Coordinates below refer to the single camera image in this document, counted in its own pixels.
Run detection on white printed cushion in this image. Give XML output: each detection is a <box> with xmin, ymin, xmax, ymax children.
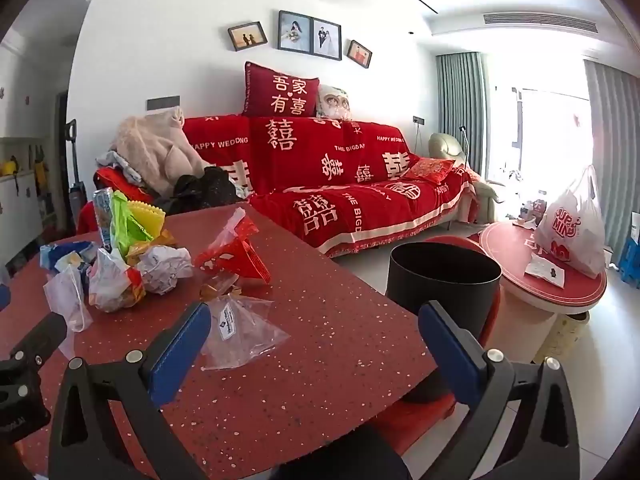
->
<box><xmin>316</xmin><ymin>84</ymin><xmax>351</xmax><ymax>121</ymax></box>

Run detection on grey curtain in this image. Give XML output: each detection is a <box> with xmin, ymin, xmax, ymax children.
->
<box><xmin>584</xmin><ymin>60</ymin><xmax>640</xmax><ymax>251</ymax></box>

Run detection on white paper sheet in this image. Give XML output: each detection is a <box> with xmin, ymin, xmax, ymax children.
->
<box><xmin>524</xmin><ymin>254</ymin><xmax>567</xmax><ymax>289</ymax></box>

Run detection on black trash bin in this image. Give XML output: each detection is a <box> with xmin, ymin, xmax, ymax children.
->
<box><xmin>386</xmin><ymin>242</ymin><xmax>502</xmax><ymax>403</ymax></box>

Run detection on large red printed cushion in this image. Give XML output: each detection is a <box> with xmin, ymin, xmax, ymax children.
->
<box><xmin>243</xmin><ymin>61</ymin><xmax>321</xmax><ymax>118</ymax></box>

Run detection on black picture frame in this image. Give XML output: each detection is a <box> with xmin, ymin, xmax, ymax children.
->
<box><xmin>312</xmin><ymin>17</ymin><xmax>343</xmax><ymax>61</ymax></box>
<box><xmin>278</xmin><ymin>10</ymin><xmax>315</xmax><ymax>56</ymax></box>

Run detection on small red embroidered cushion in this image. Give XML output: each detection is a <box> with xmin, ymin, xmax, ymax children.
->
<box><xmin>402</xmin><ymin>157</ymin><xmax>456</xmax><ymax>183</ymax></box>

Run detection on small golden candy wrapper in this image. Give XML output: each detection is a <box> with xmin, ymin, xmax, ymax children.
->
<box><xmin>200</xmin><ymin>280</ymin><xmax>236</xmax><ymax>301</ymax></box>

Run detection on red folded cloth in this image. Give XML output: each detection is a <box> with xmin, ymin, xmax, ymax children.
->
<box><xmin>94</xmin><ymin>167</ymin><xmax>151</xmax><ymax>201</ymax></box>

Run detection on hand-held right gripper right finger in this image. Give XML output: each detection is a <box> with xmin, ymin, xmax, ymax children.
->
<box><xmin>417</xmin><ymin>300</ymin><xmax>583</xmax><ymax>480</ymax></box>

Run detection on yellow patterned bin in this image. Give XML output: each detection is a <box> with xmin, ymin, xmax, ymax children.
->
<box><xmin>532</xmin><ymin>311</ymin><xmax>591</xmax><ymax>365</ymax></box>

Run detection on grey folded clothes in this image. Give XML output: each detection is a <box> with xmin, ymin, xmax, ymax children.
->
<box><xmin>96</xmin><ymin>150</ymin><xmax>146</xmax><ymax>183</ymax></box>

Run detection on upright vacuum cleaner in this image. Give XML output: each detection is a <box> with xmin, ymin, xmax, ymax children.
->
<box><xmin>66</xmin><ymin>119</ymin><xmax>88</xmax><ymax>211</ymax></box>

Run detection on ceiling air vent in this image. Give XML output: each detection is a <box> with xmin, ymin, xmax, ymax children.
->
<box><xmin>482</xmin><ymin>12</ymin><xmax>598</xmax><ymax>36</ymax></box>

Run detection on green curtain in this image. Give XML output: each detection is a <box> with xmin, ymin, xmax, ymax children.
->
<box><xmin>435</xmin><ymin>52</ymin><xmax>491</xmax><ymax>176</ymax></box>

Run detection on blue snack packet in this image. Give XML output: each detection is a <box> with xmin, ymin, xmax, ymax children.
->
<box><xmin>39</xmin><ymin>241</ymin><xmax>98</xmax><ymax>273</ymax></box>

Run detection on white cabinet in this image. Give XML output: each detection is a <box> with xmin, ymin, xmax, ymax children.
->
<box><xmin>0</xmin><ymin>135</ymin><xmax>56</xmax><ymax>261</ymax></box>

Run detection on round red side table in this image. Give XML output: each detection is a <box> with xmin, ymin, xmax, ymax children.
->
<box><xmin>479</xmin><ymin>221</ymin><xmax>608</xmax><ymax>361</ymax></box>

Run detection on white plastic bag red print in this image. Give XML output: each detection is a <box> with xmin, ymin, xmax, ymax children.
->
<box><xmin>534</xmin><ymin>164</ymin><xmax>608</xmax><ymax>278</ymax></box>

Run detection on sofa with red printed cover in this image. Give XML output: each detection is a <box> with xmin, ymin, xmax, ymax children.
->
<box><xmin>77</xmin><ymin>115</ymin><xmax>483</xmax><ymax>261</ymax></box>

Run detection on crumpled white plastic wrapper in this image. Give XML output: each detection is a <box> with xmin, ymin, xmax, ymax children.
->
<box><xmin>87</xmin><ymin>249</ymin><xmax>146</xmax><ymax>313</ymax></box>

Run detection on yellow foam fruit net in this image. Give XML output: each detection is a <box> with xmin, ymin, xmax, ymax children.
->
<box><xmin>129</xmin><ymin>200</ymin><xmax>166</xmax><ymax>238</ymax></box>

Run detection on yellow pineapple decoration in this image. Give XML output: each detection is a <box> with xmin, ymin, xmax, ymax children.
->
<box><xmin>32</xmin><ymin>145</ymin><xmax>51</xmax><ymax>188</ymax></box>

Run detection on crumpled white paper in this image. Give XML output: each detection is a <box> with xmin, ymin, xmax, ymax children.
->
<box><xmin>136</xmin><ymin>245</ymin><xmax>193</xmax><ymax>295</ymax></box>

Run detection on clear plastic bag white label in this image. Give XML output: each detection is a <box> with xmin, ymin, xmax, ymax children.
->
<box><xmin>200</xmin><ymin>294</ymin><xmax>291</xmax><ymax>371</ymax></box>

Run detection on black garment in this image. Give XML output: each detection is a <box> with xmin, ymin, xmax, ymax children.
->
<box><xmin>167</xmin><ymin>166</ymin><xmax>238</xmax><ymax>216</ymax></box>

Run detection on beige fluffy blanket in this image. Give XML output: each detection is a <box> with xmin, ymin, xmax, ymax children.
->
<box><xmin>111</xmin><ymin>109</ymin><xmax>211</xmax><ymax>196</ymax></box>

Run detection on small brown picture frame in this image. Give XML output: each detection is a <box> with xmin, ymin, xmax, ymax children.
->
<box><xmin>346</xmin><ymin>40</ymin><xmax>373</xmax><ymax>69</ymax></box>
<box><xmin>228</xmin><ymin>21</ymin><xmax>265</xmax><ymax>52</ymax></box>

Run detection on beige armchair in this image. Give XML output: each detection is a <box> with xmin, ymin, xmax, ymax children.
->
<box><xmin>429</xmin><ymin>132</ymin><xmax>506</xmax><ymax>223</ymax></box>

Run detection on tall blue white can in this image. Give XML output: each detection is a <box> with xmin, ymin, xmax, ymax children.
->
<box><xmin>93</xmin><ymin>187</ymin><xmax>117</xmax><ymax>251</ymax></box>

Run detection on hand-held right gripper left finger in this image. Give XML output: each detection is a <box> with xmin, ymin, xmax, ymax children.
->
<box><xmin>47</xmin><ymin>301</ymin><xmax>213</xmax><ymax>480</ymax></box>

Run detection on green snack packet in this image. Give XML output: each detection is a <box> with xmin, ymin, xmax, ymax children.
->
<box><xmin>111</xmin><ymin>191</ymin><xmax>153</xmax><ymax>256</ymax></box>

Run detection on red plastic wrapper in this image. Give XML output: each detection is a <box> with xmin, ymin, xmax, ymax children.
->
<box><xmin>194</xmin><ymin>208</ymin><xmax>272</xmax><ymax>283</ymax></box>

